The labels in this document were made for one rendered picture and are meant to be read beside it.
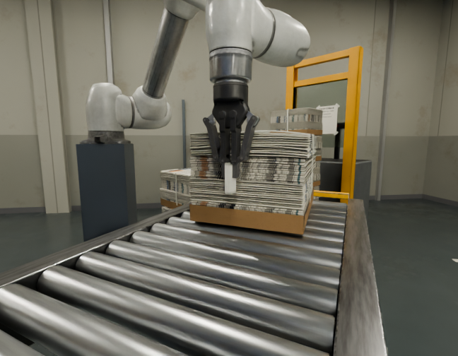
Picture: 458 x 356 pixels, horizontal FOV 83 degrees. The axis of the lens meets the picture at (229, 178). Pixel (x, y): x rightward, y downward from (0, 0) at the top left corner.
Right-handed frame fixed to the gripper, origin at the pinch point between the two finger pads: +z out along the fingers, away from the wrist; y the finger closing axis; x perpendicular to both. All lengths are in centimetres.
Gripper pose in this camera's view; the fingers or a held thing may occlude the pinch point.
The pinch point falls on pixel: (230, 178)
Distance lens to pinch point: 58.0
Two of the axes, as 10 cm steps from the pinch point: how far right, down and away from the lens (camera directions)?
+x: -4.3, 1.3, -8.9
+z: 0.0, 9.9, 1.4
